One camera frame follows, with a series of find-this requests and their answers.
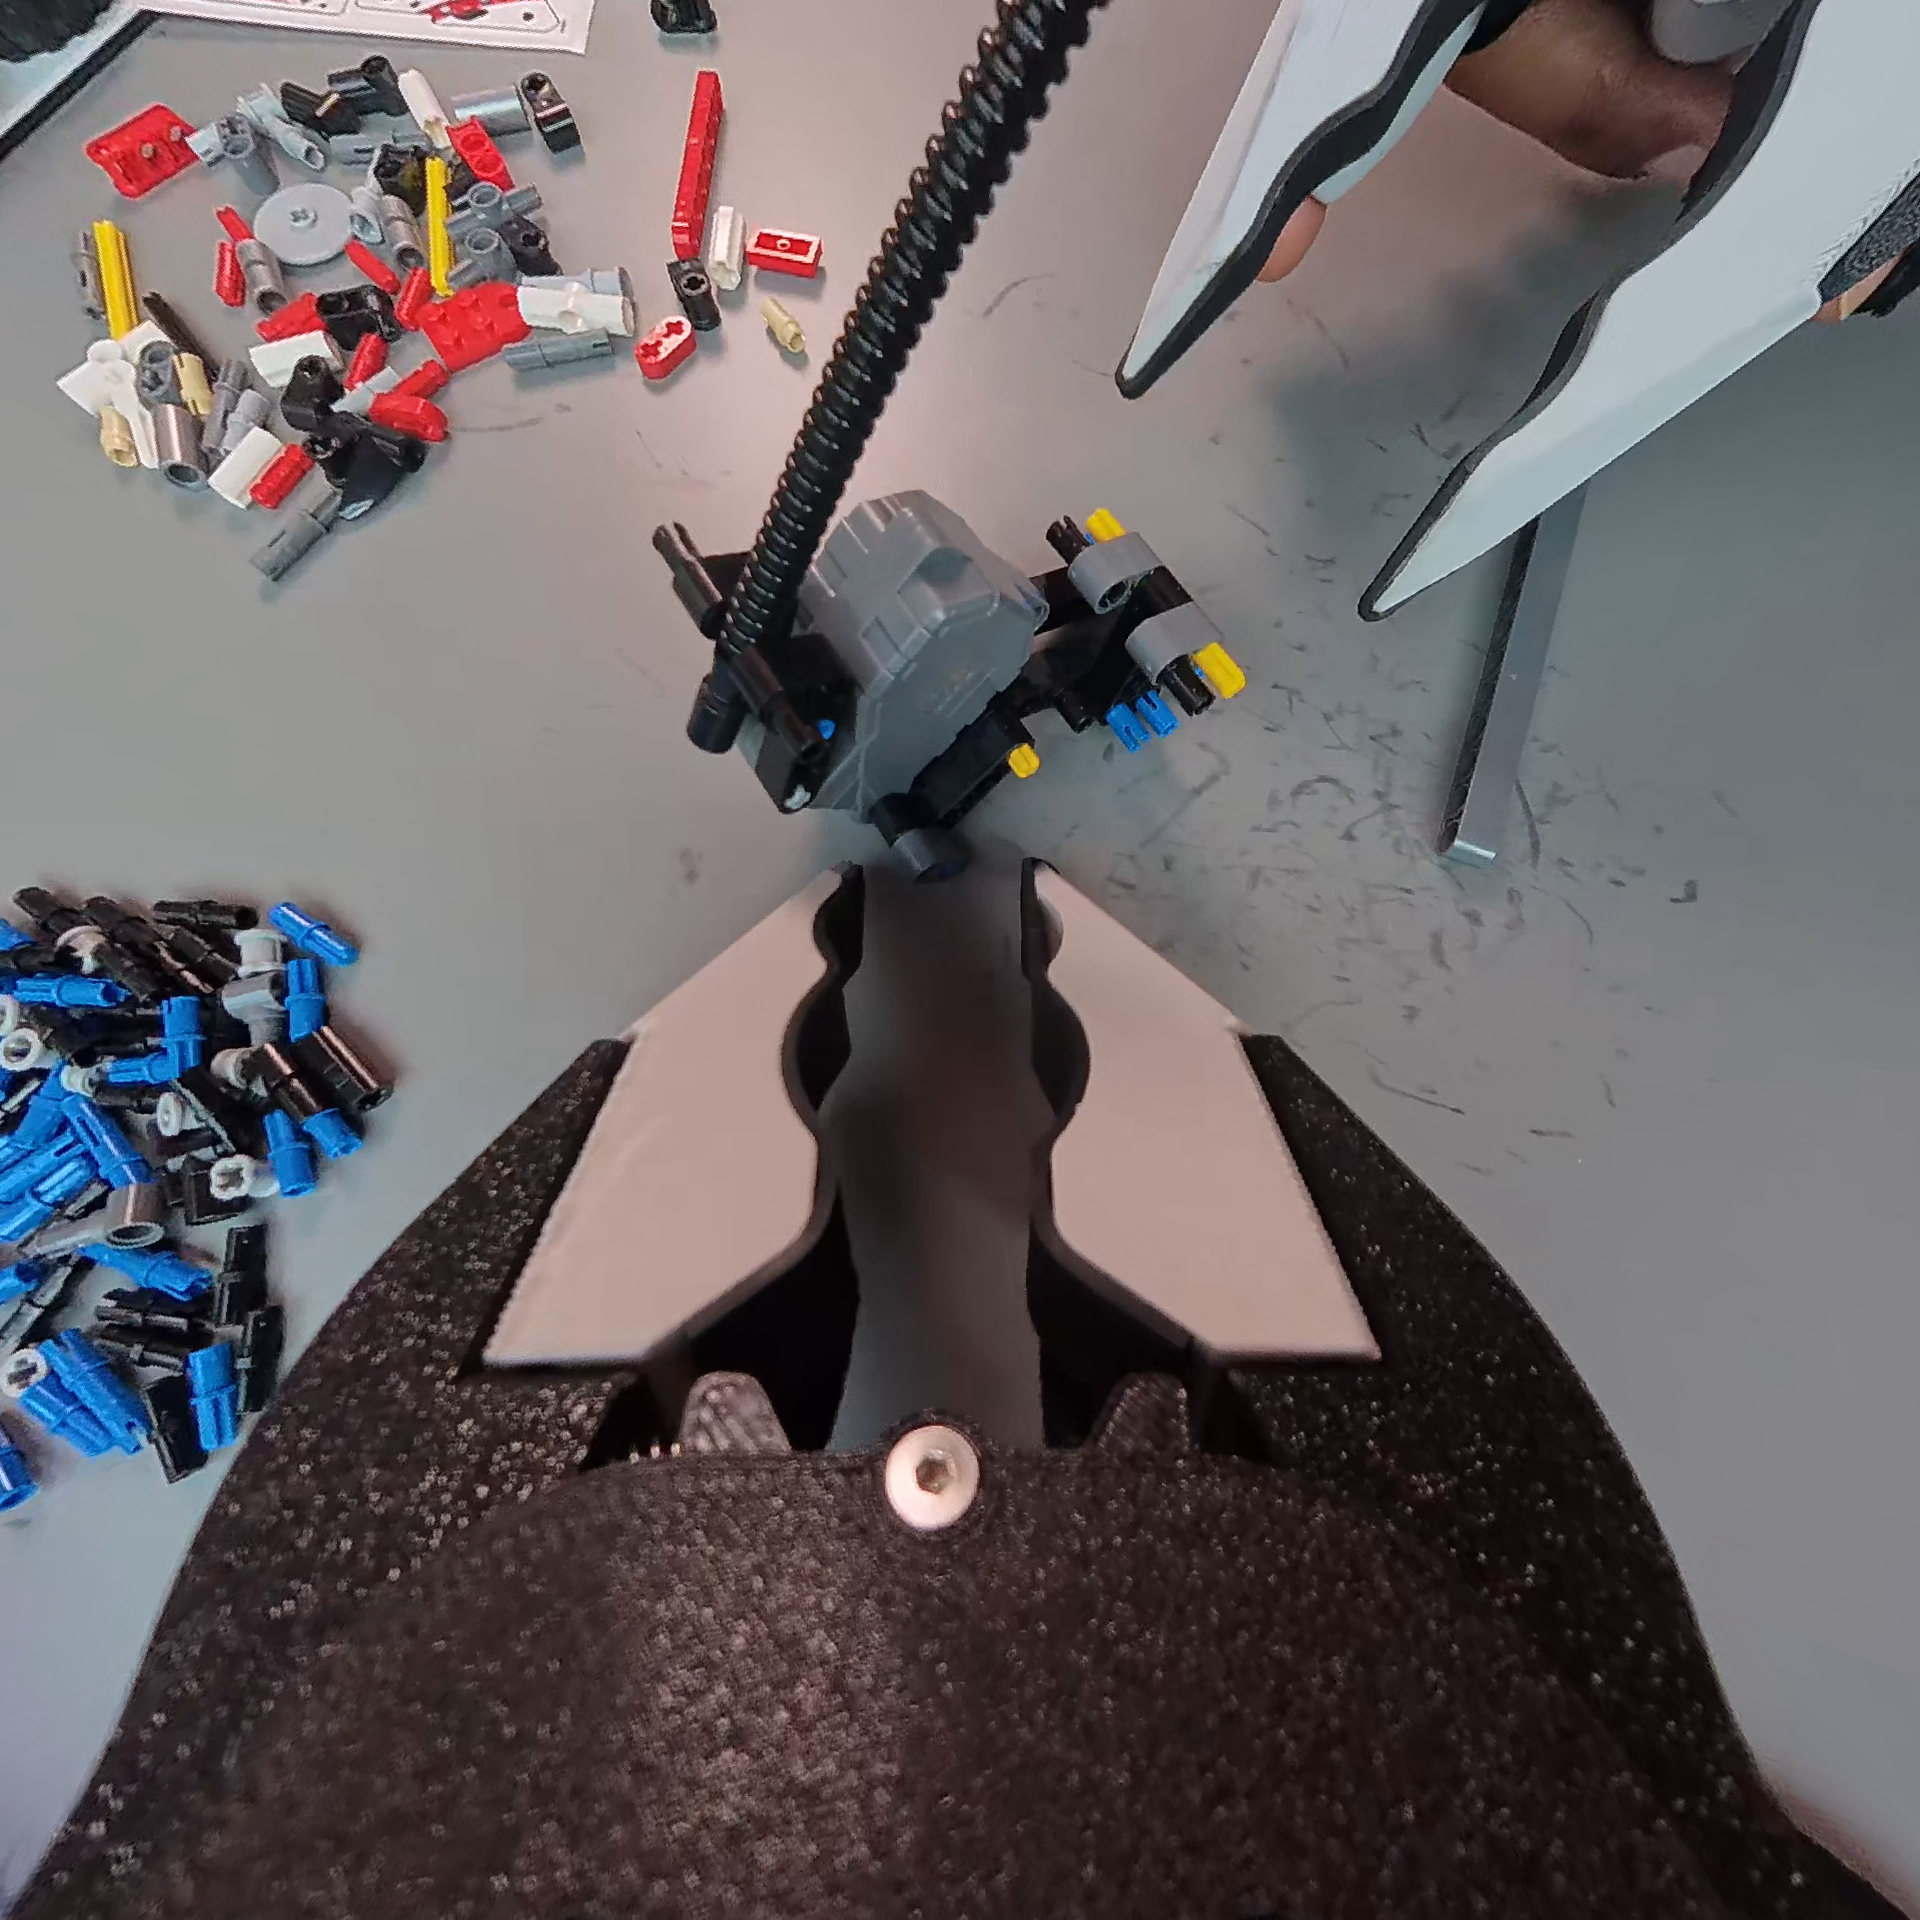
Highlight red long brick beam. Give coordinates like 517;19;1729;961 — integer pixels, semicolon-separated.
670;68;723;258

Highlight white sticker sheet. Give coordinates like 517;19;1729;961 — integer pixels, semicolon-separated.
143;0;589;59

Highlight pile of blue black pins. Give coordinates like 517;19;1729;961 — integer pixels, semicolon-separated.
0;887;399;1508

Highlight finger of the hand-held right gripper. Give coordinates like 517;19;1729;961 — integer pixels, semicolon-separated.
1119;0;1523;401
1357;0;1920;624

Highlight long grey beam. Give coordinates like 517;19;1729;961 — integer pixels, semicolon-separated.
1441;488;1586;861

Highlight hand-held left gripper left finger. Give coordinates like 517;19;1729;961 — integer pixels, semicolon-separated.
485;866;867;1371

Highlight pile of mixed brick pieces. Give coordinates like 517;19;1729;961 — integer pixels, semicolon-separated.
56;55;637;588

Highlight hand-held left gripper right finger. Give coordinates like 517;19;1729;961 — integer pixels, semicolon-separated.
1018;857;1382;1366

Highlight person's right hand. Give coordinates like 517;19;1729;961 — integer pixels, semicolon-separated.
1249;23;1748;284

